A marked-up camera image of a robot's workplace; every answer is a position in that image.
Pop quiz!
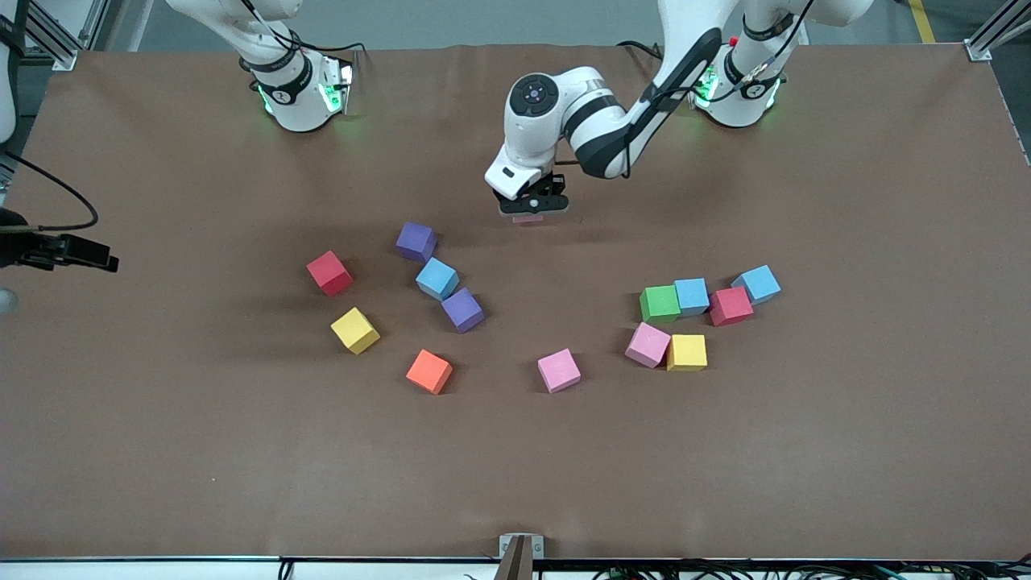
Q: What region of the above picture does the purple foam cube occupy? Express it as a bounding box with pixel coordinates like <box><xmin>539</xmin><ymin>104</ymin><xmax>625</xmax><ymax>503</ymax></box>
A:
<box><xmin>441</xmin><ymin>288</ymin><xmax>487</xmax><ymax>334</ymax></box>
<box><xmin>395</xmin><ymin>222</ymin><xmax>438</xmax><ymax>263</ymax></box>

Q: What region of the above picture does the blue foam cube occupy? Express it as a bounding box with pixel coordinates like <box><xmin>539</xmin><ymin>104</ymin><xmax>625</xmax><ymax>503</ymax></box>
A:
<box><xmin>731</xmin><ymin>265</ymin><xmax>782</xmax><ymax>305</ymax></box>
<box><xmin>673</xmin><ymin>278</ymin><xmax>711</xmax><ymax>317</ymax></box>
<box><xmin>415</xmin><ymin>257</ymin><xmax>461</xmax><ymax>302</ymax></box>

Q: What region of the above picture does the yellow foam cube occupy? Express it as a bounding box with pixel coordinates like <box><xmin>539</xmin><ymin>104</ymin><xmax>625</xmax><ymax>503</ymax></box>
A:
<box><xmin>667</xmin><ymin>334</ymin><xmax>709</xmax><ymax>372</ymax></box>
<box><xmin>330</xmin><ymin>307</ymin><xmax>381</xmax><ymax>355</ymax></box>

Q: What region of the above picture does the green foam cube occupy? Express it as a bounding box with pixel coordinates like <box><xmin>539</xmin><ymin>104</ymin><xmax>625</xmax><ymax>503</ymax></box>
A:
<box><xmin>639</xmin><ymin>285</ymin><xmax>682</xmax><ymax>325</ymax></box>

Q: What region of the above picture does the red foam cube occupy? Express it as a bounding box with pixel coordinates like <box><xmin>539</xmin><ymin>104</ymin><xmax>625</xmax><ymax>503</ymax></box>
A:
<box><xmin>709</xmin><ymin>287</ymin><xmax>755</xmax><ymax>327</ymax></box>
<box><xmin>306</xmin><ymin>250</ymin><xmax>354</xmax><ymax>297</ymax></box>

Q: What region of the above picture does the orange foam cube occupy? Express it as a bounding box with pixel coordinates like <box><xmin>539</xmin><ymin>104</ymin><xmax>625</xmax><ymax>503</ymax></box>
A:
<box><xmin>405</xmin><ymin>349</ymin><xmax>454</xmax><ymax>396</ymax></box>

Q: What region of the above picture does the brown table cover mat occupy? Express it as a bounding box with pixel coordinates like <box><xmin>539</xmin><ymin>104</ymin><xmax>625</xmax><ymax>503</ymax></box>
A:
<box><xmin>0</xmin><ymin>40</ymin><xmax>1031</xmax><ymax>561</ymax></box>

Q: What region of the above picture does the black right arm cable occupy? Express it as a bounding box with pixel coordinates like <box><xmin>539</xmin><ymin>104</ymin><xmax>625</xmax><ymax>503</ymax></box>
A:
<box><xmin>0</xmin><ymin>151</ymin><xmax>100</xmax><ymax>233</ymax></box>

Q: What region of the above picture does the aluminium frame post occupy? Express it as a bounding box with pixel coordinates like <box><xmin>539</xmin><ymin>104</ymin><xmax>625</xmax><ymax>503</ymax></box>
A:
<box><xmin>0</xmin><ymin>0</ymin><xmax>110</xmax><ymax>72</ymax></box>
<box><xmin>965</xmin><ymin>0</ymin><xmax>1031</xmax><ymax>63</ymax></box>

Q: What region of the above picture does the white table edge rail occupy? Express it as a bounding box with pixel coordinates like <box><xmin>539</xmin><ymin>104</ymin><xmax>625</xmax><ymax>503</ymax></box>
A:
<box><xmin>0</xmin><ymin>557</ymin><xmax>1031</xmax><ymax>580</ymax></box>

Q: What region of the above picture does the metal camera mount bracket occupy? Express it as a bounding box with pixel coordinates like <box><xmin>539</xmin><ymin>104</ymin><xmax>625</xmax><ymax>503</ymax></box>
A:
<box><xmin>499</xmin><ymin>533</ymin><xmax>545</xmax><ymax>580</ymax></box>

